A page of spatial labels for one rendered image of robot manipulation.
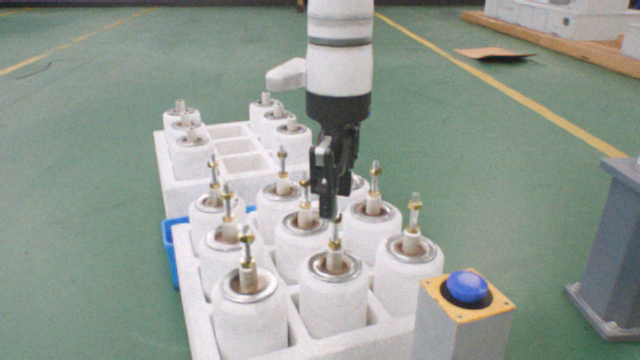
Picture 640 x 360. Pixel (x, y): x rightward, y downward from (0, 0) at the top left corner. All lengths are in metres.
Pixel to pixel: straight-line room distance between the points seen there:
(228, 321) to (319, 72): 0.32
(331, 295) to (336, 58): 0.30
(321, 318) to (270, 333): 0.07
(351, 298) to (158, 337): 0.44
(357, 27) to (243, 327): 0.37
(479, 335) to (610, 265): 0.53
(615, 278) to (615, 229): 0.09
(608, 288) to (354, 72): 0.68
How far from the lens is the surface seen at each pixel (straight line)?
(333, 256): 0.63
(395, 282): 0.68
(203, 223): 0.80
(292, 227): 0.73
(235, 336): 0.62
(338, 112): 0.52
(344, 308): 0.64
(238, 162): 1.20
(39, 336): 1.04
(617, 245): 1.00
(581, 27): 4.01
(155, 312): 1.01
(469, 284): 0.52
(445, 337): 0.52
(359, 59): 0.51
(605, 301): 1.04
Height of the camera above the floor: 0.63
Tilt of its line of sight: 25 degrees down
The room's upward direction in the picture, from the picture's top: straight up
